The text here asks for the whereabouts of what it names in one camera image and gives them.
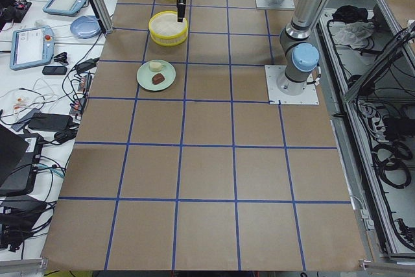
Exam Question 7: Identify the brown steamed bun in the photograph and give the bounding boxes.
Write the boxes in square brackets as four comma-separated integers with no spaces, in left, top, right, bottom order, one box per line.
[152,73,165,85]

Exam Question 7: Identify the yellow bamboo steamer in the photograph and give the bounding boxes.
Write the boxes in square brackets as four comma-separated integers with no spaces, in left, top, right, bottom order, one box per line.
[148,11,188,47]

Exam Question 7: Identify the blue plate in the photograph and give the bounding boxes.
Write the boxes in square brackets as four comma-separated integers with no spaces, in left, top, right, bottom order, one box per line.
[70,16,101,39]

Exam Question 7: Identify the blue teach pendant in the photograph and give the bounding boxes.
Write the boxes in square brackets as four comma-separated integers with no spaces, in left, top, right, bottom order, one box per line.
[10,26,54,71]
[43,0,87,16]

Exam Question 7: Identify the black laptop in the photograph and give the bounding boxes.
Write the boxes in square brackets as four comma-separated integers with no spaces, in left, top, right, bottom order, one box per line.
[1,126,43,197]

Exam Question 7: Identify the far blue teach pendant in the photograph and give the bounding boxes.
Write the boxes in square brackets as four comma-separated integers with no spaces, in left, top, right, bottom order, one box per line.
[43,0,87,16]

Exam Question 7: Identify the light green plate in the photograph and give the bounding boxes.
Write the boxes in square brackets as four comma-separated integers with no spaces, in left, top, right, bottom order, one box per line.
[137,60,176,91]

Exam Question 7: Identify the coiled black cables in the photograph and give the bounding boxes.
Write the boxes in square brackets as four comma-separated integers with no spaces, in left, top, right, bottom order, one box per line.
[371,142,414,190]

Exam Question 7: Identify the white steamed bun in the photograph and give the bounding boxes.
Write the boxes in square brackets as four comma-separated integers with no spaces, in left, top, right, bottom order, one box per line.
[148,61,163,72]

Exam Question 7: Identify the near blue teach pendant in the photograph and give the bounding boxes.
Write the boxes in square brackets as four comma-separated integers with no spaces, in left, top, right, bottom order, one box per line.
[10,26,54,71]

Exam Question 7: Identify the black phone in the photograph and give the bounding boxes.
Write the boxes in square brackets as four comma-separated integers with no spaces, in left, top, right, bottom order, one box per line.
[42,66,67,76]

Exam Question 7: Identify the crumpled white cloth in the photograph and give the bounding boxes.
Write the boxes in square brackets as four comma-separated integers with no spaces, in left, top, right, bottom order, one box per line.
[333,21,375,49]

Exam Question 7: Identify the black power adapter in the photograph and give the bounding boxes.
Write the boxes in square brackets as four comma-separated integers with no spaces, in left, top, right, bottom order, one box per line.
[28,113,73,132]

